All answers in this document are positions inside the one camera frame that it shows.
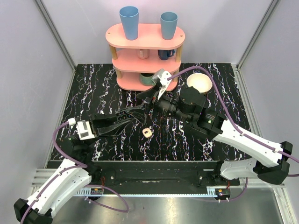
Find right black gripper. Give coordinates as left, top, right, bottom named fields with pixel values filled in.
left=126, top=83, right=192, bottom=124

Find cream earbud charging case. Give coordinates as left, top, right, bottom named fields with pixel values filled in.
left=142, top=127, right=153, bottom=138

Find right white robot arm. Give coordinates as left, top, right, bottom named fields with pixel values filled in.
left=124, top=87, right=292, bottom=185

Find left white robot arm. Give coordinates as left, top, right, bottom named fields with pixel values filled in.
left=14, top=111, right=133, bottom=224

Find green speckled ceramic mug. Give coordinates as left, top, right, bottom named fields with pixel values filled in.
left=139, top=73, right=156, bottom=86

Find pink three-tier wooden shelf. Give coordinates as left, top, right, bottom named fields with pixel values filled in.
left=106, top=24, right=185, bottom=91

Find pink ceramic mug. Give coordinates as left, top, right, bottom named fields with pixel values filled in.
left=136, top=49, right=150, bottom=59

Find dark blue ceramic mug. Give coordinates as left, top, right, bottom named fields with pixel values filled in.
left=158, top=49, right=175, bottom=60

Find cream bowl with dark rim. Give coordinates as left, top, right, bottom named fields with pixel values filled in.
left=187, top=73, right=213, bottom=94

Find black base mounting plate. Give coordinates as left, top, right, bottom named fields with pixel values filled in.
left=92, top=161, right=244, bottom=195

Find small blue plastic cup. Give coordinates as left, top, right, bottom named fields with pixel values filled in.
left=160, top=12, right=178, bottom=40

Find large blue plastic cup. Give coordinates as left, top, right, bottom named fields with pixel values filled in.
left=119, top=6, right=139, bottom=41

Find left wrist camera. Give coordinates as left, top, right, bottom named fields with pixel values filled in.
left=76, top=120, right=96, bottom=140

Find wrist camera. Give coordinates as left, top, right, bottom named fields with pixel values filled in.
left=76, top=120, right=96, bottom=140
left=152, top=69, right=172, bottom=100

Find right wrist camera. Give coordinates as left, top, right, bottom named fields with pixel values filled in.
left=152, top=69, right=172, bottom=100

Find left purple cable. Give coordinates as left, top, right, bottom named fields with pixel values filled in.
left=20, top=118, right=130, bottom=224

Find purple cable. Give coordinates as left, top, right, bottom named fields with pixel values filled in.
left=20, top=118, right=130, bottom=224
left=169, top=66, right=299, bottom=203

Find aluminium frame rail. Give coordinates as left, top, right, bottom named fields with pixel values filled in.
left=30, top=166, right=297, bottom=224

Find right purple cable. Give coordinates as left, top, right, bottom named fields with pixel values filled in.
left=169, top=66, right=299, bottom=203

